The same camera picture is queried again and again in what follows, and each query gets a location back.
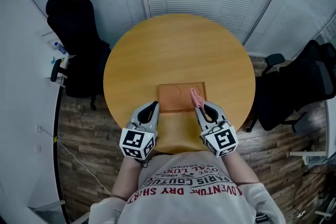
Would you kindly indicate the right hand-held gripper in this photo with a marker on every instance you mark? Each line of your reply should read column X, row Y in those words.
column 221, row 140

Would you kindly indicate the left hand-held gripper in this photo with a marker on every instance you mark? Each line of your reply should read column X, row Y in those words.
column 136, row 140

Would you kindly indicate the pink cloth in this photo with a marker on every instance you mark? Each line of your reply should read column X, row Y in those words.
column 196, row 98

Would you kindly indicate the orange box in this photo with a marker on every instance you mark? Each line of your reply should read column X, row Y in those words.
column 174, row 98

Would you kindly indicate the person's right forearm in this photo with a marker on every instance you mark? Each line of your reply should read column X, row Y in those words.
column 239, row 169

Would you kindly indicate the person's left forearm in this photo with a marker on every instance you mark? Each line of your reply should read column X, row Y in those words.
column 127, row 178

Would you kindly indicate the person's printed grey shirt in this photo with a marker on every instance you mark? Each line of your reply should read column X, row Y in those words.
column 183, row 191

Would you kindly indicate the black office chair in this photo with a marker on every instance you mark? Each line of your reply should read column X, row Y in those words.
column 76, row 34
column 296, row 86

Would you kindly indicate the white desk leg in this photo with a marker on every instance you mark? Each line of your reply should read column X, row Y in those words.
column 307, row 154

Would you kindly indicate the small teal object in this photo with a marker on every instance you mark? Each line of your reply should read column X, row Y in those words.
column 56, row 61

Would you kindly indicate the clear plastic water bottle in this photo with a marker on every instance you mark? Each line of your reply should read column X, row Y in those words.
column 60, row 47

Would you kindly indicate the white curved desk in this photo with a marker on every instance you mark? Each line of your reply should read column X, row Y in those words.
column 23, row 86

